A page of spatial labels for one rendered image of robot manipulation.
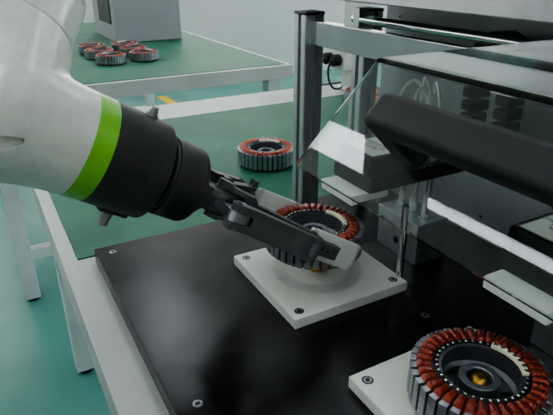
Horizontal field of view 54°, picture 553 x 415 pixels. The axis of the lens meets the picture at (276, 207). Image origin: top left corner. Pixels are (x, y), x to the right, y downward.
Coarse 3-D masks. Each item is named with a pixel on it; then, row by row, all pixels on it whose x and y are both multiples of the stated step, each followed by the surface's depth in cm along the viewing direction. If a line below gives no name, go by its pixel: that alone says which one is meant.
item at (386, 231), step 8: (384, 224) 71; (384, 232) 71; (392, 232) 70; (400, 232) 68; (384, 240) 71; (392, 240) 70; (408, 240) 67; (416, 240) 66; (392, 248) 70; (408, 248) 67; (416, 248) 66; (424, 248) 67; (408, 256) 68; (416, 256) 67; (424, 256) 67; (432, 256) 68; (440, 256) 69
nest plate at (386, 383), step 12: (396, 360) 50; (408, 360) 50; (360, 372) 48; (372, 372) 48; (384, 372) 48; (396, 372) 48; (456, 372) 48; (348, 384) 48; (360, 384) 47; (372, 384) 47; (384, 384) 47; (396, 384) 47; (360, 396) 46; (372, 396) 45; (384, 396) 45; (396, 396) 45; (504, 396) 45; (372, 408) 45; (384, 408) 44; (396, 408) 44; (408, 408) 44
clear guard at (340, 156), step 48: (480, 48) 35; (528, 48) 35; (432, 96) 27; (480, 96) 25; (528, 96) 23; (336, 144) 30; (384, 192) 26; (432, 192) 24; (480, 192) 22; (432, 240) 23; (480, 240) 21; (528, 240) 20; (528, 288) 19
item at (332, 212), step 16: (288, 208) 64; (304, 208) 65; (320, 208) 65; (336, 208) 65; (304, 224) 63; (320, 224) 63; (336, 224) 63; (352, 224) 61; (352, 240) 58; (272, 256) 60; (288, 256) 58
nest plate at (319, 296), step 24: (240, 264) 65; (264, 264) 65; (360, 264) 65; (264, 288) 60; (288, 288) 60; (312, 288) 60; (336, 288) 60; (360, 288) 60; (384, 288) 60; (288, 312) 56; (312, 312) 56; (336, 312) 58
